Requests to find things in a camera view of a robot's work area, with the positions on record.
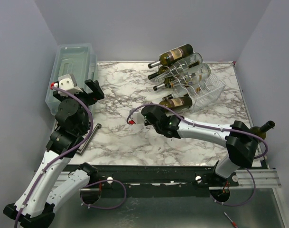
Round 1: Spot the white wire wine rack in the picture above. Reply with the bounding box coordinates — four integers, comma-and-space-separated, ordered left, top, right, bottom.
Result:
156, 53, 227, 112

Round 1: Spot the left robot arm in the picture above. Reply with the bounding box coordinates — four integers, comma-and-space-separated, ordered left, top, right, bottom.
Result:
3, 79, 104, 228

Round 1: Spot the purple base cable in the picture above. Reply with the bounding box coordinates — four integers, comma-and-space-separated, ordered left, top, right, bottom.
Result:
80, 178, 128, 210
209, 168, 256, 207

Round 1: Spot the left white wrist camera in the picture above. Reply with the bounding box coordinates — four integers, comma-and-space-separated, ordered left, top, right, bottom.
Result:
50, 74, 83, 94

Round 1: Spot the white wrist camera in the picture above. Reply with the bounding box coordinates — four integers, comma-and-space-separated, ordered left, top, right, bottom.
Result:
128, 110, 146, 125
50, 74, 83, 94

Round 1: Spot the clear bottle black cap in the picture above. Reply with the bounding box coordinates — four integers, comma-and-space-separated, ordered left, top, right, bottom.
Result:
162, 88, 201, 101

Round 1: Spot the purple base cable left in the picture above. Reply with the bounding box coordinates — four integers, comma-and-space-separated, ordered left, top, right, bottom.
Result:
80, 178, 128, 210

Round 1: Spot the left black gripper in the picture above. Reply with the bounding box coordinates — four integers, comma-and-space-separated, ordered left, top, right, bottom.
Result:
55, 80, 104, 132

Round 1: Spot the clear plastic storage bin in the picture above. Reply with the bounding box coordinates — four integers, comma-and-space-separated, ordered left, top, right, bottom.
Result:
45, 43, 98, 116

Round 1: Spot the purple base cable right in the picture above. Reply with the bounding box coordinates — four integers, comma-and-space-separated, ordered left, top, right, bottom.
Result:
209, 168, 256, 207

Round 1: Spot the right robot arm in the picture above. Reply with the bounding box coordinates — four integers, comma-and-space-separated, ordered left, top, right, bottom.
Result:
141, 105, 259, 186

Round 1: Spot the green bottle silver foil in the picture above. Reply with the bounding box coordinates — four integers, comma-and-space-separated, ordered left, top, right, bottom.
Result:
159, 96, 193, 113

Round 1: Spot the dark green front bottle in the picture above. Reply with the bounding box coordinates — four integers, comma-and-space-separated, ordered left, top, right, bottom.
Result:
250, 121, 275, 140

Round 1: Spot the clear corked liquor bottle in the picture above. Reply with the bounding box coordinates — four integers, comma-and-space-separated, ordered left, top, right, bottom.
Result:
165, 63, 211, 88

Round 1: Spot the red handled screwdriver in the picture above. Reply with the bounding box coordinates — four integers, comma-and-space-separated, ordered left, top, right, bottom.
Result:
224, 212, 238, 228

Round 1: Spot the tall clear glass bottle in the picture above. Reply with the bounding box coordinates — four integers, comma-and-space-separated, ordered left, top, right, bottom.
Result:
153, 53, 203, 82

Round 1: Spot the small black metal stand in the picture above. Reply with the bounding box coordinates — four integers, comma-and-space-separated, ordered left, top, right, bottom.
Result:
76, 123, 102, 156

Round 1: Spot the green bottle with cream label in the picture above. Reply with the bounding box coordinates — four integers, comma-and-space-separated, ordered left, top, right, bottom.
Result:
153, 76, 176, 91

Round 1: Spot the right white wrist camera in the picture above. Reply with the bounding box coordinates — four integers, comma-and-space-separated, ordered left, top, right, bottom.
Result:
128, 110, 146, 125

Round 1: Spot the wine bottle on rack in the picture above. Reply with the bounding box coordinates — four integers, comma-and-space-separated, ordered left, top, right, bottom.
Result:
148, 44, 193, 68

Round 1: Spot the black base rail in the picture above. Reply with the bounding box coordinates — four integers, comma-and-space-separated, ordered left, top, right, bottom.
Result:
81, 165, 239, 201

